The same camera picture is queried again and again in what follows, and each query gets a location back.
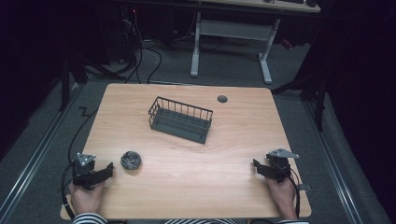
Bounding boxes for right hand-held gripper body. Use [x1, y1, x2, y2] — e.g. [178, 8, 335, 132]
[265, 147, 301, 184]

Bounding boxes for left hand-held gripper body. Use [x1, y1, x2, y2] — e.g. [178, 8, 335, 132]
[72, 151, 97, 191]

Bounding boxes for person's left hand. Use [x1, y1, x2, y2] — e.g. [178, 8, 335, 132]
[68, 180, 106, 217]

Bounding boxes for person's right hand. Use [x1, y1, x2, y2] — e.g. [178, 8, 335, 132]
[266, 176, 299, 220]

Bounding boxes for steel wool scrubber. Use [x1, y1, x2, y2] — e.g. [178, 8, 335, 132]
[120, 150, 143, 172]

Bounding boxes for striped left sleeve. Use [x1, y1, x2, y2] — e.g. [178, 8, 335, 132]
[71, 212, 108, 224]

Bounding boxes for striped sleeve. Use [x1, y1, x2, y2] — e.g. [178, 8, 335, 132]
[71, 212, 108, 224]
[276, 218, 310, 224]

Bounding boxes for striped right sleeve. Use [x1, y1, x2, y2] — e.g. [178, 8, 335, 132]
[276, 218, 310, 224]

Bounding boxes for black metal stand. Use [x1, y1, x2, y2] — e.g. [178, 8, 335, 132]
[270, 69, 330, 133]
[58, 50, 125, 112]

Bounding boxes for striped shirt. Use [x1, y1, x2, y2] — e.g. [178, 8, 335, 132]
[161, 217, 239, 224]

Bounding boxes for dark computer tower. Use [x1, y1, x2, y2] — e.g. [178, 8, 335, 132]
[94, 4, 139, 64]

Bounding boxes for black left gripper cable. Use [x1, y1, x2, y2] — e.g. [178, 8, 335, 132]
[60, 105, 99, 221]

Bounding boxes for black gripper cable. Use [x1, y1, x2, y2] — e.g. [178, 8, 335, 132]
[274, 163, 303, 219]
[60, 105, 99, 221]

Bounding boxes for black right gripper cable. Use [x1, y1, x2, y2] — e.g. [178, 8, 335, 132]
[274, 163, 303, 219]

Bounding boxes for metal floor rail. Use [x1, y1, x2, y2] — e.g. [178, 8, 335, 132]
[302, 98, 364, 224]
[0, 82, 84, 220]

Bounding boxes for dark wire basket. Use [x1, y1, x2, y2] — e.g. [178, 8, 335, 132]
[148, 95, 215, 146]

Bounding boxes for black floor cables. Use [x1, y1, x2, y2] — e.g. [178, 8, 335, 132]
[120, 8, 163, 85]

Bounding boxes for white frame desk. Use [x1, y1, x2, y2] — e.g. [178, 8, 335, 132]
[190, 0, 322, 85]

